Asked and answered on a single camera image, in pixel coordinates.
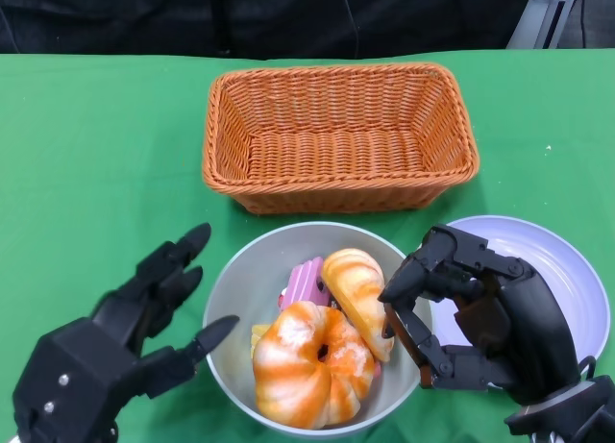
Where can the pink cake slice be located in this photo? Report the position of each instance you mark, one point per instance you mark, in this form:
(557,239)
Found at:
(302,284)

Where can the grey metal frame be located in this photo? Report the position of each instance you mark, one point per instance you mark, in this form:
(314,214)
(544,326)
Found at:
(533,20)

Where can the yellow cake slice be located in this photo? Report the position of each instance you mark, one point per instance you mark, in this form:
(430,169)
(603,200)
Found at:
(259,337)

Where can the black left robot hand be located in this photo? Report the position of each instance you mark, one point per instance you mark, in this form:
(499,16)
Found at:
(62,380)

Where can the orange wicker basket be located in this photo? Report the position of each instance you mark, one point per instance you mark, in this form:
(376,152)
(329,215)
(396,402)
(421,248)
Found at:
(336,150)

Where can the grey round bowl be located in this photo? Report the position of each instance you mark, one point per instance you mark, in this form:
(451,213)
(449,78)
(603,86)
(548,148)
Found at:
(250,279)

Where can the green tablecloth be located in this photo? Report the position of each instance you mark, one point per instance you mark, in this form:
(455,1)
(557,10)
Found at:
(96,150)

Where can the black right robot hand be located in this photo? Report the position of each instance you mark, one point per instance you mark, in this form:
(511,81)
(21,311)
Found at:
(533,323)

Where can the black backdrop curtain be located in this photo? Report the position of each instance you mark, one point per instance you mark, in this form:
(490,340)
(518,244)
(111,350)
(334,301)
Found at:
(144,15)

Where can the large round twisted bread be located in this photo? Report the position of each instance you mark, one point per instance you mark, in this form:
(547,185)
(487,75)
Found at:
(293,380)

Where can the small orange striped bread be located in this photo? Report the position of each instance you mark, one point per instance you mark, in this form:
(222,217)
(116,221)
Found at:
(358,289)

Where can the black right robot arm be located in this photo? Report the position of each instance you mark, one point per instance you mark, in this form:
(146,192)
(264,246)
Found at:
(576,414)

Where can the lilac round plate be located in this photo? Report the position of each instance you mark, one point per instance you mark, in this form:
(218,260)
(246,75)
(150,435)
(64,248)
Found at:
(567,270)

